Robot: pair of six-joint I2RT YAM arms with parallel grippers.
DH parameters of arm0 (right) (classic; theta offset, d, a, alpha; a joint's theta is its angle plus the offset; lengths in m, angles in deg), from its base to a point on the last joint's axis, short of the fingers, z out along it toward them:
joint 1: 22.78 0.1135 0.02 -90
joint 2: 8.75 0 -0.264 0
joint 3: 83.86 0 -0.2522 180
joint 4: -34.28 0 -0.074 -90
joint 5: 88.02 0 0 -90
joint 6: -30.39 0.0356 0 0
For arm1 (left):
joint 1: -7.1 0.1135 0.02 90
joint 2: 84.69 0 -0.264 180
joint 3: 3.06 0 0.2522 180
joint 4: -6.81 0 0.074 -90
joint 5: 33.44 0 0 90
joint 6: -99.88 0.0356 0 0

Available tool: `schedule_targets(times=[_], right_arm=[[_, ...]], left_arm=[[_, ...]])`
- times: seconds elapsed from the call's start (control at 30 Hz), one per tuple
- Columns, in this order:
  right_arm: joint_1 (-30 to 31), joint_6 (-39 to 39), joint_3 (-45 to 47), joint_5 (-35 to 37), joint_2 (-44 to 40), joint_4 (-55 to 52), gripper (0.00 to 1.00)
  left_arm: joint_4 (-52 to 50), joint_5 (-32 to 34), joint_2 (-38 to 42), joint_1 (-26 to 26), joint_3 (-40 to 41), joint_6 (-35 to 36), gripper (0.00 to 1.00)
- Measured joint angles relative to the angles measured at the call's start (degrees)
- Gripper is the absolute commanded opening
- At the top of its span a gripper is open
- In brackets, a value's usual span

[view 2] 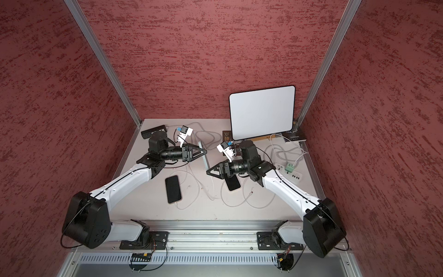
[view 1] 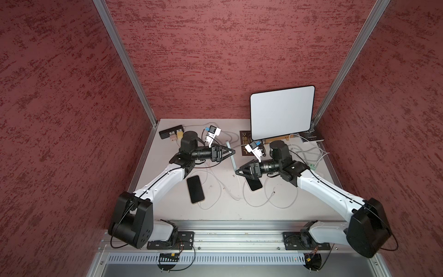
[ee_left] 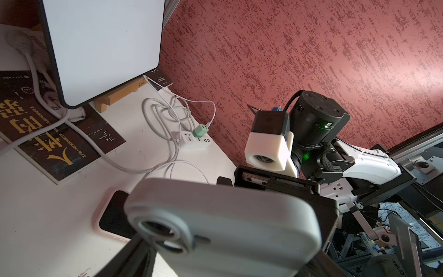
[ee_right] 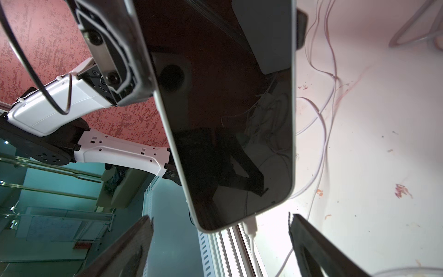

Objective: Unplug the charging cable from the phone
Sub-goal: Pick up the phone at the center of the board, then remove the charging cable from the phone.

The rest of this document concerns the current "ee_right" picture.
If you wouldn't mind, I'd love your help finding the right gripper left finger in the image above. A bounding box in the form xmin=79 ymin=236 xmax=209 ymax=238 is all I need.
xmin=77 ymin=215 xmax=154 ymax=277

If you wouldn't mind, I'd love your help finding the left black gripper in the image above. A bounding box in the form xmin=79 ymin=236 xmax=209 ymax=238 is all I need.
xmin=67 ymin=1 xmax=156 ymax=106

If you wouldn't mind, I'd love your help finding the thick grey cable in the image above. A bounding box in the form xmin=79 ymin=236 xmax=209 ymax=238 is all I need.
xmin=388 ymin=0 xmax=443 ymax=53

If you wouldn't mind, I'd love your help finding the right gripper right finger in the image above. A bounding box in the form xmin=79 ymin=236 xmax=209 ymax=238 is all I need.
xmin=289 ymin=214 xmax=369 ymax=277

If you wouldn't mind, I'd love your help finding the aluminium frame rail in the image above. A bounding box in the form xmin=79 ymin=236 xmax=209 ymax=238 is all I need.
xmin=143 ymin=177 xmax=267 ymax=277

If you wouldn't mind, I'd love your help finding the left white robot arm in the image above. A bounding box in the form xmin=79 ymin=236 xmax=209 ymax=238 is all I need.
xmin=1 ymin=1 xmax=190 ymax=182

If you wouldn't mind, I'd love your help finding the phone green case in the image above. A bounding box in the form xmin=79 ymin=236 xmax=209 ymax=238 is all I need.
xmin=135 ymin=1 xmax=294 ymax=233

